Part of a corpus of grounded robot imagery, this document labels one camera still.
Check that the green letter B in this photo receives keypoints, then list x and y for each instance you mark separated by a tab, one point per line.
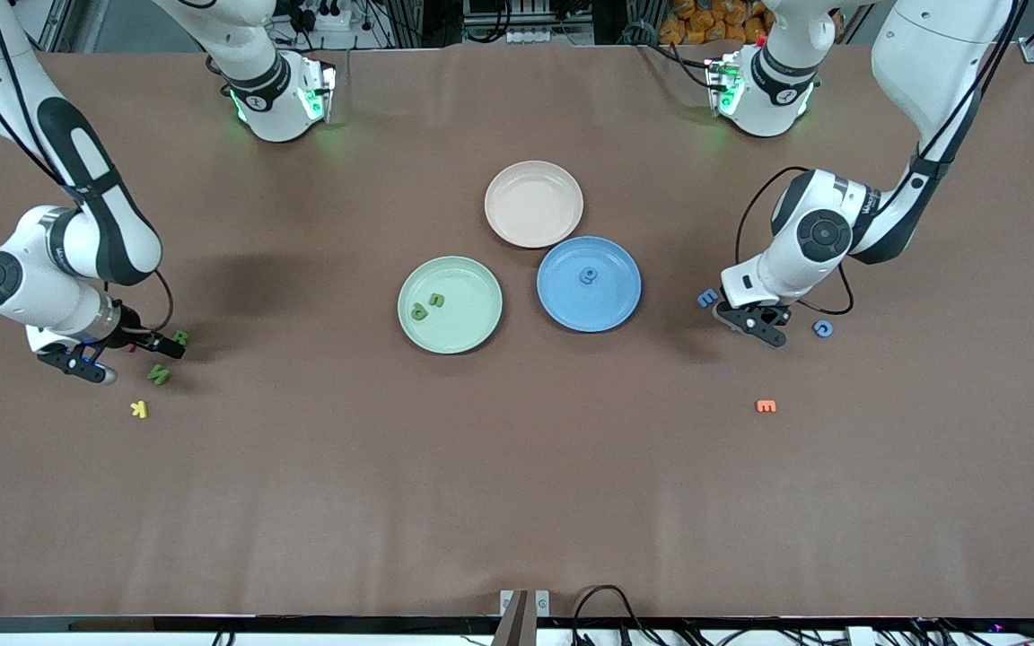
181	337

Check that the blue letter E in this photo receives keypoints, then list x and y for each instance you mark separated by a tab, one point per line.
706	297

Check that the green letter N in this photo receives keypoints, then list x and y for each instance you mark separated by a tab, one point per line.
158	374

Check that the green letter P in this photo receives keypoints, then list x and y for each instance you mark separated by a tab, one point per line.
419	311

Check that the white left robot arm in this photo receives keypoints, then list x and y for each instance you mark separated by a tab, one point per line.
930	54

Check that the yellow letter K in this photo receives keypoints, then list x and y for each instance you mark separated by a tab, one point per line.
139	409

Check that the orange letter E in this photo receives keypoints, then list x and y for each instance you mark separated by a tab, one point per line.
766	406

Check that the blue round plate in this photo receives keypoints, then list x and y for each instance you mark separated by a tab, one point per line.
607	301

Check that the beige round plate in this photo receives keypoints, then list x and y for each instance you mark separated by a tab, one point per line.
534	205

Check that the brown table cover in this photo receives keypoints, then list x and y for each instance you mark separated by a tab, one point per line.
517	467

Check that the green round plate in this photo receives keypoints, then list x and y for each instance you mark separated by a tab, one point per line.
468	314

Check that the bag of orange fruit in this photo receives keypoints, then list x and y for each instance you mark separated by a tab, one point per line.
705	18

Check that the black table edge strip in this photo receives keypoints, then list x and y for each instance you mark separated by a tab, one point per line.
302	624

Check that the long white power strip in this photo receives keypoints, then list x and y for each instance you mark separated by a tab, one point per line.
535	36

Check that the white power strip with plugs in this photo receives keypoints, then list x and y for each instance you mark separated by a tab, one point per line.
337	22

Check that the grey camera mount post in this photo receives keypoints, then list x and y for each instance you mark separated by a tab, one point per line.
517	619

